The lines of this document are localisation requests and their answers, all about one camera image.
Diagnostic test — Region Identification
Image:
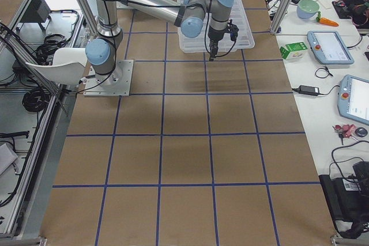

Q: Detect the green and blue bowl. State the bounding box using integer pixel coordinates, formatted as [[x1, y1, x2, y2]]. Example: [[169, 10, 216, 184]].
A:
[[296, 0, 320, 19]]

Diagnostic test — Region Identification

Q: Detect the upper teach pendant tablet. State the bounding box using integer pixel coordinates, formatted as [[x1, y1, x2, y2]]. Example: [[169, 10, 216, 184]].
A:
[[307, 31, 355, 66]]

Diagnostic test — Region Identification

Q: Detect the red keys bundle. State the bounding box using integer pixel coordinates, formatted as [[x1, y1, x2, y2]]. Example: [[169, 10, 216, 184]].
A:
[[332, 124, 356, 145]]

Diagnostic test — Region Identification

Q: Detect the clear plastic box lid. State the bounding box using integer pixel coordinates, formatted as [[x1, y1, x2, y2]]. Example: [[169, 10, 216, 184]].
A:
[[177, 0, 255, 56]]

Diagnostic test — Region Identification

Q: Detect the green white carton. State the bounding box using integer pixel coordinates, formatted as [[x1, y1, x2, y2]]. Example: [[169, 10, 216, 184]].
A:
[[280, 42, 308, 60]]

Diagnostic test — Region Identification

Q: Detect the teach pendant tablet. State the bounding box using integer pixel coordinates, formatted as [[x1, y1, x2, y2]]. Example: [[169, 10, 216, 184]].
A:
[[337, 75, 369, 125], [307, 31, 355, 66]]

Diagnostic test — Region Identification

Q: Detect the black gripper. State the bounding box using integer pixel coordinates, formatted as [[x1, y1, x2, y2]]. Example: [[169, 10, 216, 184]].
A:
[[208, 20, 227, 62]]

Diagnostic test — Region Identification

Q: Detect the lower teach pendant tablet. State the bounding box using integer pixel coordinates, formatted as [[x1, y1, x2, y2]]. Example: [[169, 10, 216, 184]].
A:
[[337, 75, 369, 125]]

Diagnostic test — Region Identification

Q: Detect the toy carrot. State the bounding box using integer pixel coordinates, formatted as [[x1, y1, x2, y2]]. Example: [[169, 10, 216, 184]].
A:
[[316, 11, 339, 27]]

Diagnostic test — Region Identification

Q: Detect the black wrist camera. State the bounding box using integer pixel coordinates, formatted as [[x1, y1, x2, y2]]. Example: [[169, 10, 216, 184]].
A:
[[225, 19, 239, 43]]

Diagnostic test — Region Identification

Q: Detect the black power adapter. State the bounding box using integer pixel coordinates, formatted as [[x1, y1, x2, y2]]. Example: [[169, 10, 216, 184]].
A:
[[298, 85, 320, 96]]

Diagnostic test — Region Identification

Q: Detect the white plastic chair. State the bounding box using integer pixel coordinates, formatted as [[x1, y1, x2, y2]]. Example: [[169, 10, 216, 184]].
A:
[[25, 48, 87, 88]]

